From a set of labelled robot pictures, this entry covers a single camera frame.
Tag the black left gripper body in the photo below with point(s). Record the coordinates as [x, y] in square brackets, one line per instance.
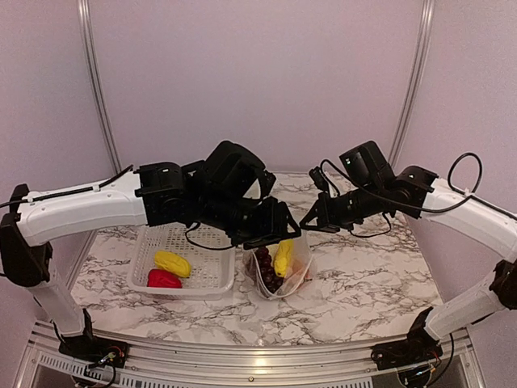
[247, 225]

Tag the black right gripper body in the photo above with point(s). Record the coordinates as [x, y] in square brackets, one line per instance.
[343, 216]

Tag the clear zip top bag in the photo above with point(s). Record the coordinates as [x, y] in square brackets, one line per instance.
[301, 270]

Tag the dark red grape bunch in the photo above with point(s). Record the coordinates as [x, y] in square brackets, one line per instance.
[267, 272]

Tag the red bell pepper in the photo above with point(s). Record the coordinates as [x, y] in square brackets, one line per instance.
[158, 278]

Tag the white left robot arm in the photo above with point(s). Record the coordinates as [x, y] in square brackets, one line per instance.
[240, 204]

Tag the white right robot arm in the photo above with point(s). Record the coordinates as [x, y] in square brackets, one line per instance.
[468, 243]

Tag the white plastic perforated basket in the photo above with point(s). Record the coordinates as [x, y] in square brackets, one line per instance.
[212, 268]

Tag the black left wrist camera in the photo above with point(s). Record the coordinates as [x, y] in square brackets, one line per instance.
[234, 165]

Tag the aluminium frame post right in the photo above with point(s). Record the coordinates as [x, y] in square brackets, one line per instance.
[417, 70]

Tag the aluminium frame post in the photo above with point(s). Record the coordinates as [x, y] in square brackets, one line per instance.
[92, 66]
[417, 70]

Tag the aluminium front table rail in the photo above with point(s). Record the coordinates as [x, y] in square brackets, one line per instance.
[162, 363]

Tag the aluminium frame post left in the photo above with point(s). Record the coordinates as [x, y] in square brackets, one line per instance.
[92, 66]

